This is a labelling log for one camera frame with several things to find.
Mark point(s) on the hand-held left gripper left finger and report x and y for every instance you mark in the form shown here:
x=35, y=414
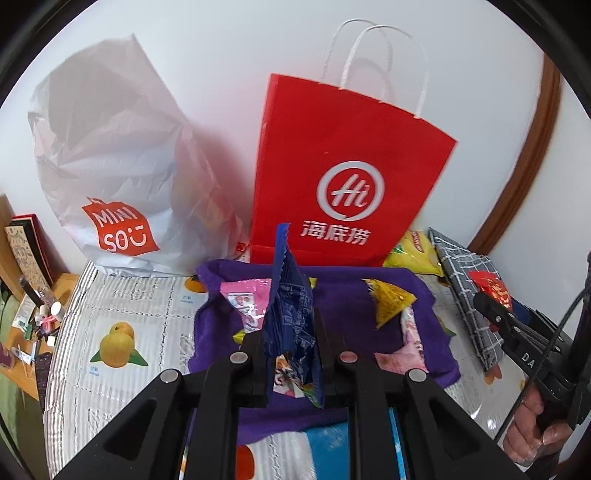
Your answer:
x=259, y=364

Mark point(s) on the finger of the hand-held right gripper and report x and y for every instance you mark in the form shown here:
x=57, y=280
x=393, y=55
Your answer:
x=508, y=330
x=535, y=318

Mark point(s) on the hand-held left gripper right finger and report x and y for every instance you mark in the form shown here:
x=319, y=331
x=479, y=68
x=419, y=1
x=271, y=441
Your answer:
x=325, y=360

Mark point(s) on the red snack packet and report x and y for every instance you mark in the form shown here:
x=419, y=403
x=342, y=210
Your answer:
x=491, y=286

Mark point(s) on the blue snack packet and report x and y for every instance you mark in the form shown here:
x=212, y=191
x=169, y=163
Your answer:
x=288, y=314

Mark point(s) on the pink bear snack packet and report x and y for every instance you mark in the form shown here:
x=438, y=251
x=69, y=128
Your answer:
x=406, y=341

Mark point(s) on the person's right hand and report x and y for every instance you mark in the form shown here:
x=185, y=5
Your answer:
x=526, y=415

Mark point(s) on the pink purple candy packet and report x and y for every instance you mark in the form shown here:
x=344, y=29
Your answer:
x=244, y=300

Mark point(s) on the grey checked folded cloth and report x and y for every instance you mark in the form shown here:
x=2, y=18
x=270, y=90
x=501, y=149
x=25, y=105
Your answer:
x=461, y=277

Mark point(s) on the purple cloth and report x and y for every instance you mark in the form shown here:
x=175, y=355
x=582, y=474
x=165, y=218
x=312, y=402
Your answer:
x=341, y=286

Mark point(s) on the yellow triangular snack packet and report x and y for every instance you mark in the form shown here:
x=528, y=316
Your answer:
x=390, y=300

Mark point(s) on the blue tissue pack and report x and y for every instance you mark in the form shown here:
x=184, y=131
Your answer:
x=330, y=452

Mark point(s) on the yellow chips bag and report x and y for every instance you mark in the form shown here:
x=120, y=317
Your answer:
x=413, y=254

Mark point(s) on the small white bottle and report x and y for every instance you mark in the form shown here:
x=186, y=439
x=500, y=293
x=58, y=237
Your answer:
x=57, y=310

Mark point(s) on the wooden desk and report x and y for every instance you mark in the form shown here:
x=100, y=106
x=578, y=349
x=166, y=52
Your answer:
x=62, y=286

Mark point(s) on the red paper bag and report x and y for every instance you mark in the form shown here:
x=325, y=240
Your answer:
x=323, y=138

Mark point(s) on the white plastic bag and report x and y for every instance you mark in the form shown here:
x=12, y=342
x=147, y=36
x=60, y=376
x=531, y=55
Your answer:
x=115, y=138

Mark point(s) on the brown wooden frame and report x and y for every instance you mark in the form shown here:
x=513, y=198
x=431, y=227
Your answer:
x=531, y=161

